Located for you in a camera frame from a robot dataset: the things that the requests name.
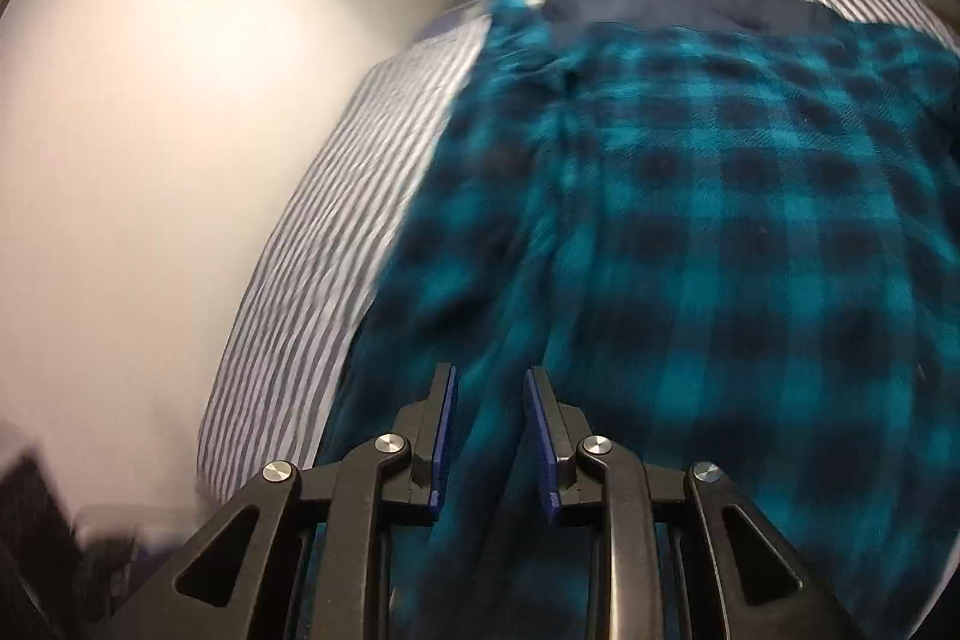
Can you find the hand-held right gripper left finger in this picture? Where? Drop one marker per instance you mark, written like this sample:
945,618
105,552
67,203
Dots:
448,430

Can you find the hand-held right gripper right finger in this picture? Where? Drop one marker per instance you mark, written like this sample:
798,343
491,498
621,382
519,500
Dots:
538,437

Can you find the teal plaid navy-lined jacket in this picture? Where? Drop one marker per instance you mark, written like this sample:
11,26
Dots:
712,197

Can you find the blue white striped duvet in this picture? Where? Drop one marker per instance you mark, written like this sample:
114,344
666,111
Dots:
337,235

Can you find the dark object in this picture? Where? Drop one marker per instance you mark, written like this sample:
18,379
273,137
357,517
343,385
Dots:
45,535

